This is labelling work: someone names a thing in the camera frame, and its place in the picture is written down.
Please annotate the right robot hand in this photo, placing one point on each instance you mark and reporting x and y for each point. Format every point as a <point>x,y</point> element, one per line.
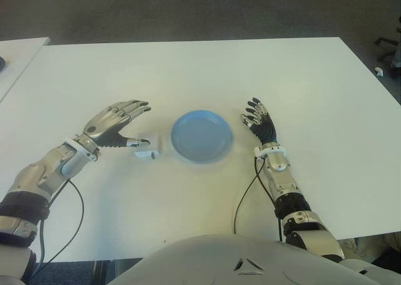
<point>266,131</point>

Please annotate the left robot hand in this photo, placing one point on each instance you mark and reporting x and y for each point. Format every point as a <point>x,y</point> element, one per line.
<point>106,120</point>

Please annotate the white charger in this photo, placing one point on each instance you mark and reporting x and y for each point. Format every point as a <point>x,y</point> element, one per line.
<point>154,144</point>

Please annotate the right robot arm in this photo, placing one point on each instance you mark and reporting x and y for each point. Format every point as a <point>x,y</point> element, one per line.
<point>313,235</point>

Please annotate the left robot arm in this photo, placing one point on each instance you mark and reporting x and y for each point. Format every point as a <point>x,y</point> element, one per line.
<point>47,169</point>

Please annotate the blue plate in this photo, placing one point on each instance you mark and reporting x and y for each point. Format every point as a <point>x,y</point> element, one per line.
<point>202,137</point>

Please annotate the white side table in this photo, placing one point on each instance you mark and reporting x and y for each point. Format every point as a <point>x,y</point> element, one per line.
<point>22,59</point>

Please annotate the small white floor object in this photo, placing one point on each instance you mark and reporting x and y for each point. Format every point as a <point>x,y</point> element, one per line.
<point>380,72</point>

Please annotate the grey robot torso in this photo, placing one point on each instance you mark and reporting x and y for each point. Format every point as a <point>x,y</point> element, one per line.
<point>219,260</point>

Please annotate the white patterned shoe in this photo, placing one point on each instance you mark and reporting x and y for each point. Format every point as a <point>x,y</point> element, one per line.
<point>354,245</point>

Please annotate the black office chair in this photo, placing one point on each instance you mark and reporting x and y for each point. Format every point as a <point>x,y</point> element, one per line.
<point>385,41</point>

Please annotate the person in beige trousers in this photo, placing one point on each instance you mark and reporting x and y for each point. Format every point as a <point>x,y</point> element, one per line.
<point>391,239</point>

